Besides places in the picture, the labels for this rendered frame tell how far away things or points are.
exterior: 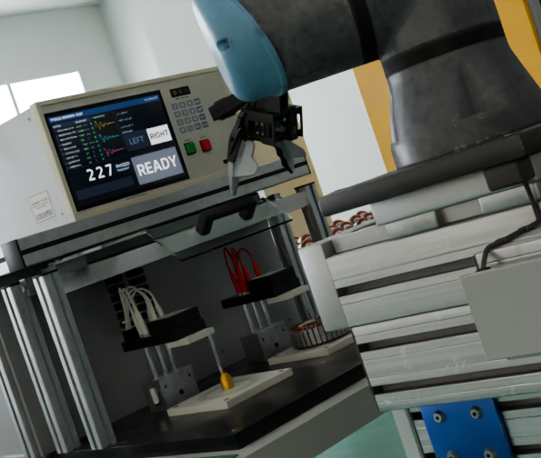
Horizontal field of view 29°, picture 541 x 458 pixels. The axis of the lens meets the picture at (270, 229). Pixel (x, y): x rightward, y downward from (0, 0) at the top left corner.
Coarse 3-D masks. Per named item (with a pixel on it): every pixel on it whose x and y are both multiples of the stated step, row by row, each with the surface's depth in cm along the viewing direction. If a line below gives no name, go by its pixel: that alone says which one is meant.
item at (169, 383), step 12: (168, 372) 178; (180, 372) 177; (192, 372) 179; (144, 384) 177; (156, 384) 174; (168, 384) 175; (180, 384) 176; (192, 384) 178; (168, 396) 174; (180, 396) 176; (192, 396) 178; (156, 408) 176; (168, 408) 174
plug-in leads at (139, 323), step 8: (120, 288) 177; (128, 288) 178; (136, 288) 179; (144, 288) 178; (120, 296) 178; (128, 296) 175; (144, 296) 179; (152, 296) 177; (128, 304) 177; (152, 304) 176; (128, 312) 178; (136, 312) 174; (152, 312) 176; (160, 312) 177; (128, 320) 178; (136, 320) 177; (152, 320) 176; (128, 328) 178; (136, 328) 177; (144, 328) 174; (128, 336) 178; (136, 336) 178; (144, 336) 174
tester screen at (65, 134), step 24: (48, 120) 171; (72, 120) 174; (96, 120) 177; (120, 120) 181; (144, 120) 184; (72, 144) 173; (96, 144) 176; (120, 144) 180; (168, 144) 187; (72, 168) 172; (120, 168) 178; (120, 192) 177
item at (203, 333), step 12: (180, 312) 171; (192, 312) 172; (156, 324) 171; (168, 324) 169; (180, 324) 170; (192, 324) 171; (204, 324) 173; (156, 336) 171; (168, 336) 169; (180, 336) 169; (192, 336) 168; (204, 336) 169; (132, 348) 177; (144, 348) 176; (156, 348) 177; (168, 348) 179; (156, 372) 176
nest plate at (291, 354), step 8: (344, 336) 181; (352, 336) 179; (328, 344) 177; (336, 344) 176; (344, 344) 177; (288, 352) 184; (296, 352) 181; (304, 352) 179; (312, 352) 177; (320, 352) 175; (328, 352) 174; (272, 360) 184; (280, 360) 183; (288, 360) 181; (296, 360) 180
